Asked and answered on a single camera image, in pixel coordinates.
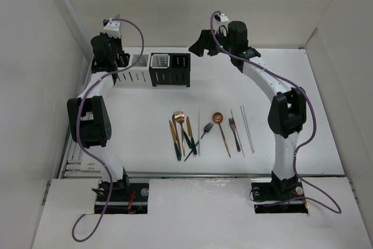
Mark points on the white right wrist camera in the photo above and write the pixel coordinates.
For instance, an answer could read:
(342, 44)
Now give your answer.
(220, 20)

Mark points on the aluminium frame rail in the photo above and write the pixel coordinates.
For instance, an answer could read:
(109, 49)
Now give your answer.
(70, 159)

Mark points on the small copper fork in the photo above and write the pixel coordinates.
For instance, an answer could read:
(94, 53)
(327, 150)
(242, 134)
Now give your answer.
(234, 130)

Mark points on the white insert in black container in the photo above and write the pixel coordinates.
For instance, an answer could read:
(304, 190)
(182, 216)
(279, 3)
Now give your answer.
(160, 61)

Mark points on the black fork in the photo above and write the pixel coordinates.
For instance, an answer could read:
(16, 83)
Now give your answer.
(206, 130)

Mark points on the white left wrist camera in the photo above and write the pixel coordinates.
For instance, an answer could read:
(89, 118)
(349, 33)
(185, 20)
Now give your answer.
(112, 28)

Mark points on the copper spoon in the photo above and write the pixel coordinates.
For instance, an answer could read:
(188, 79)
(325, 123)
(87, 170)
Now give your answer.
(218, 119)

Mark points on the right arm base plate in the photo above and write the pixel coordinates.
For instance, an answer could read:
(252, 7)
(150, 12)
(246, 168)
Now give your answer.
(267, 201)

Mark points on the black slotted utensil container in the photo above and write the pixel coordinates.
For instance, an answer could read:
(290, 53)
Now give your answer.
(178, 73)

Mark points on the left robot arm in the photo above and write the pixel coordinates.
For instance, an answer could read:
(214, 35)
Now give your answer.
(89, 120)

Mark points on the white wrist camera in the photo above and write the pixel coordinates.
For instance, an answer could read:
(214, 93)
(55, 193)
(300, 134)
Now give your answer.
(112, 28)
(220, 20)

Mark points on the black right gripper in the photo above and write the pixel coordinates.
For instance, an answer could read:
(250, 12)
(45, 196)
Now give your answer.
(206, 42)

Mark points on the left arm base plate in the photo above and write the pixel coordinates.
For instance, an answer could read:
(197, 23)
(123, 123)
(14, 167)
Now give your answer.
(126, 198)

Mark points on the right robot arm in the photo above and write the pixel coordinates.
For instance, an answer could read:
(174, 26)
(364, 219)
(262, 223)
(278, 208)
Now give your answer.
(287, 113)

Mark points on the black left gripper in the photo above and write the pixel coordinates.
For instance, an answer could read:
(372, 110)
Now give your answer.
(118, 41)

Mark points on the gold knife green handle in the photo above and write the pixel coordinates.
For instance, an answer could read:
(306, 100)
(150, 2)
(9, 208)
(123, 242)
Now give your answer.
(189, 128)
(177, 150)

